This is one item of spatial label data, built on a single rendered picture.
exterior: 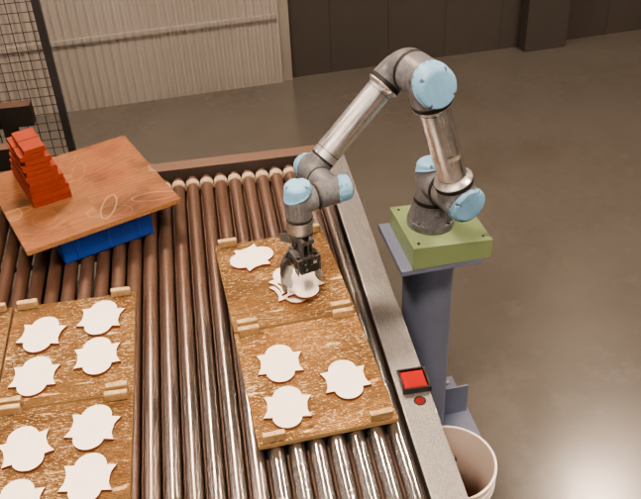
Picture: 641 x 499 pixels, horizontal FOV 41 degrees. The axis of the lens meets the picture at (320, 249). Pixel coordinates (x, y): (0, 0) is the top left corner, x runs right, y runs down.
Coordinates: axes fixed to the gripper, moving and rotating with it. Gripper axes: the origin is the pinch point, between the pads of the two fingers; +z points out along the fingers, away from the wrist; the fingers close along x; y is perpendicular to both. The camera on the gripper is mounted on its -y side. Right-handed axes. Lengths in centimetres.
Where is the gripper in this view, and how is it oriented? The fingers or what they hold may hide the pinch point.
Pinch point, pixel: (300, 282)
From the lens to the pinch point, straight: 250.3
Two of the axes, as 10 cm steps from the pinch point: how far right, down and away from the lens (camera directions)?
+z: 0.4, 8.0, 6.0
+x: 9.0, -2.9, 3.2
